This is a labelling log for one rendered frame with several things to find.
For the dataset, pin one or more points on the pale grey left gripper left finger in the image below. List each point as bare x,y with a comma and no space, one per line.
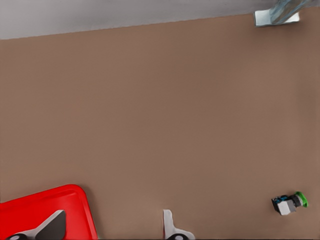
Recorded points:
51,227

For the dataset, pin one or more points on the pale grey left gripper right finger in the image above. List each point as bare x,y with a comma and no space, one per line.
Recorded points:
170,226

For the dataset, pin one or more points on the red plastic tray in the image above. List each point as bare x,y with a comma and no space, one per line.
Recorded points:
37,205

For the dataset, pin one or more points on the green push-button switch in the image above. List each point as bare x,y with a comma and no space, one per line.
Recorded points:
290,203

